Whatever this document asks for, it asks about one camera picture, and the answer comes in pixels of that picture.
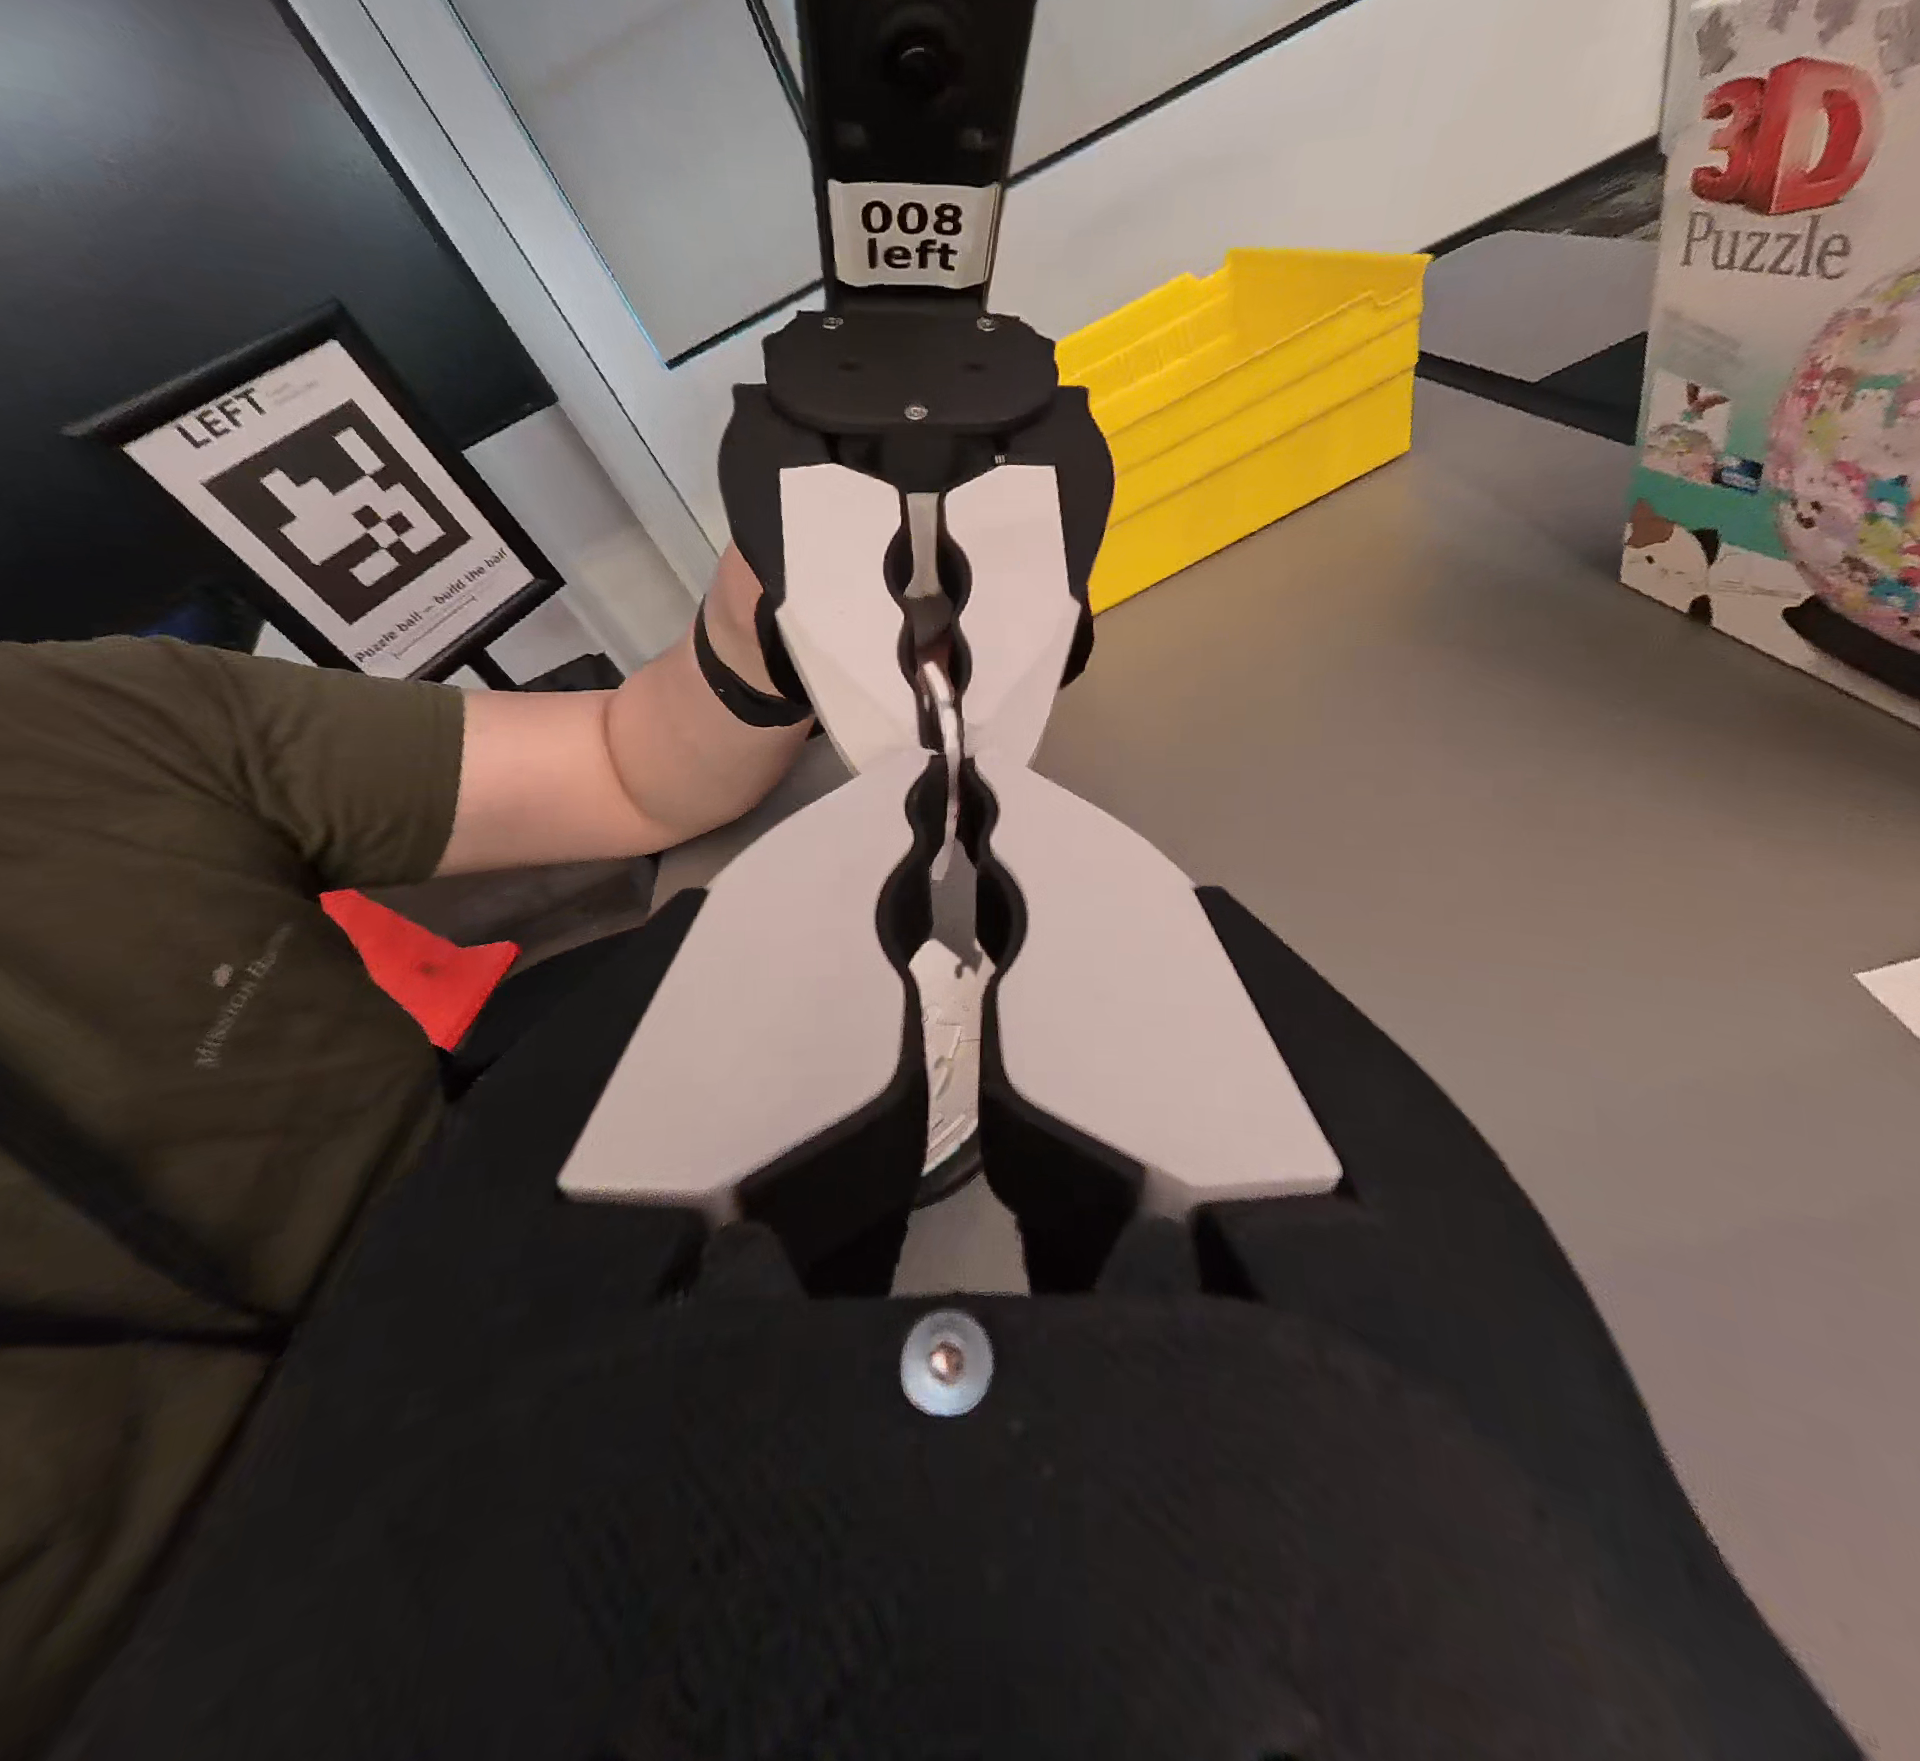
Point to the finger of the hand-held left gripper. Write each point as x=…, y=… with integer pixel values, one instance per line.
x=833, y=592
x=1022, y=592

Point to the colourful puzzle box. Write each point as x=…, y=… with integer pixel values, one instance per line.
x=1770, y=366

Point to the small puzzle piece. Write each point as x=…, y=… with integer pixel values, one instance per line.
x=944, y=711

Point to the white half puzzle ball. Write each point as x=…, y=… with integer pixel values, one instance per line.
x=948, y=1042

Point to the yellow plastic bin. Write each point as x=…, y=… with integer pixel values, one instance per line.
x=1246, y=411

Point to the white instruction leaflet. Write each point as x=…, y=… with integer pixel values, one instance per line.
x=1892, y=997

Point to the orange red tape strip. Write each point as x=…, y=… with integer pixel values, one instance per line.
x=420, y=967

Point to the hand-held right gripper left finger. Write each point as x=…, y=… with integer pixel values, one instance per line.
x=752, y=1026

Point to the black framed printed sign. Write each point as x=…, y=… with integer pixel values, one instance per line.
x=329, y=500

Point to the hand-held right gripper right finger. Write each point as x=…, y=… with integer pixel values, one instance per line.
x=1140, y=1026

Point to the person's left hand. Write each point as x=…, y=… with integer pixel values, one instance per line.
x=739, y=600

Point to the person's left forearm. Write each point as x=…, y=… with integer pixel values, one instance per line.
x=601, y=772

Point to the glass window wall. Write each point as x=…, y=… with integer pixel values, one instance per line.
x=601, y=68

